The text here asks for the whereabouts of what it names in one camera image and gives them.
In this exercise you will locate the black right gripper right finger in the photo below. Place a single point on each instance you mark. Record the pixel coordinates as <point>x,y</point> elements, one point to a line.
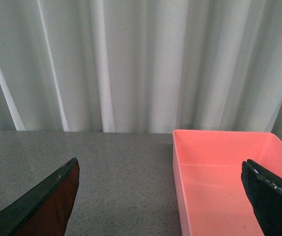
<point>264,191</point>

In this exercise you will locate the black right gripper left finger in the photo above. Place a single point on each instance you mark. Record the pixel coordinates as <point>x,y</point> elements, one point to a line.
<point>46,209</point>

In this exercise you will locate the pink plastic bin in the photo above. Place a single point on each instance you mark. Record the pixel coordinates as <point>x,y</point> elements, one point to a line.
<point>207,168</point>

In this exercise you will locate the white pleated curtain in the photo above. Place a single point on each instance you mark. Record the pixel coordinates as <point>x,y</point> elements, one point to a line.
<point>141,65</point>

